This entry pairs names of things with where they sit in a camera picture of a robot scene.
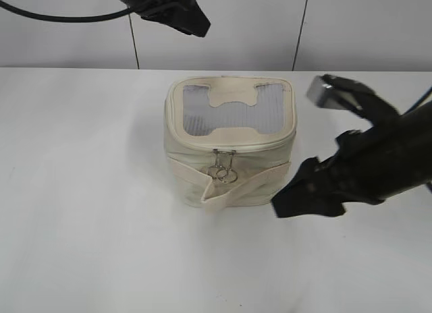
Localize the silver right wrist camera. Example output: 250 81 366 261
306 76 362 113

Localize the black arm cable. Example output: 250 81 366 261
0 0 136 24
403 86 432 118

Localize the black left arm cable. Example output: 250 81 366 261
0 0 136 24

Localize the cream zippered bag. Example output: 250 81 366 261
164 76 297 210

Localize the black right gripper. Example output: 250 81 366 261
271 90 405 218

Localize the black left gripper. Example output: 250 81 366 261
120 0 211 38

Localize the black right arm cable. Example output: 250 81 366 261
403 86 432 118

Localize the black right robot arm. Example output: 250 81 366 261
271 93 431 218

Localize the metal zipper pull ring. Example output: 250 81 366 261
207 148 223 179
217 149 240 184

